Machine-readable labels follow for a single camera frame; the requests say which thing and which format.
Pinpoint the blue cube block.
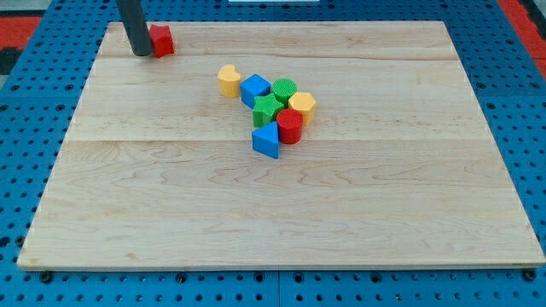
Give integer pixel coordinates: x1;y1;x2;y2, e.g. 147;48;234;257
241;74;270;108

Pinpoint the yellow heart block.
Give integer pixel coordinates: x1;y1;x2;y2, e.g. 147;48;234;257
217;64;241;98

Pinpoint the blue triangle block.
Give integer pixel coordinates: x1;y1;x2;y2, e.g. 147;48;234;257
252;121;280;159

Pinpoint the red cylinder block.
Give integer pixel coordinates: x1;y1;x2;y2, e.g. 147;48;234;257
276;109;303;144

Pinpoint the green star block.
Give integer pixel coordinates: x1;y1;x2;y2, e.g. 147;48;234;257
253;93;284;127

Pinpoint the yellow hexagon block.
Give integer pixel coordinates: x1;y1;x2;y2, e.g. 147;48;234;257
288;92;317;125

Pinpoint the green cylinder block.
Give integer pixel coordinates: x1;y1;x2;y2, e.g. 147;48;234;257
271;78;298;108

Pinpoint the light wooden board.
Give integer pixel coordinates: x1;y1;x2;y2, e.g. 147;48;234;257
18;21;545;272

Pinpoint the red star block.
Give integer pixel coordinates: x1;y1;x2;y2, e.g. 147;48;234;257
148;25;175;58

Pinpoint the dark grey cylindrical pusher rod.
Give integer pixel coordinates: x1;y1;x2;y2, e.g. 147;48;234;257
116;0;153;56

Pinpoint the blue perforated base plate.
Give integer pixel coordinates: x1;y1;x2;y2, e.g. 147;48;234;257
1;1;545;306

